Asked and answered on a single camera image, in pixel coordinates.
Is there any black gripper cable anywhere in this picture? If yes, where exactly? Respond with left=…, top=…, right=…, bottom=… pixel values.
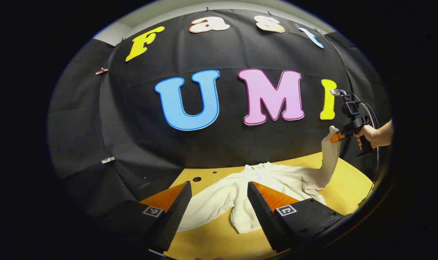
left=347, top=91, right=382, bottom=197

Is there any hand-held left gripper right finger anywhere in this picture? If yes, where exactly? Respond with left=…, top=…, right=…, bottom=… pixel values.
left=247, top=181, right=351, bottom=253

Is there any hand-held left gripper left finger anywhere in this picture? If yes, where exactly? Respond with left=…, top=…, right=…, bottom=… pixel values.
left=109, top=181, right=192, bottom=253

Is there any white sweatshirt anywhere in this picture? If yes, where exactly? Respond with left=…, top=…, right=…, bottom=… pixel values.
left=177, top=126, right=342, bottom=234

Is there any black backdrop cloth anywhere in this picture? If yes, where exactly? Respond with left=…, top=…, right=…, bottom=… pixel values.
left=47, top=9, right=393, bottom=231

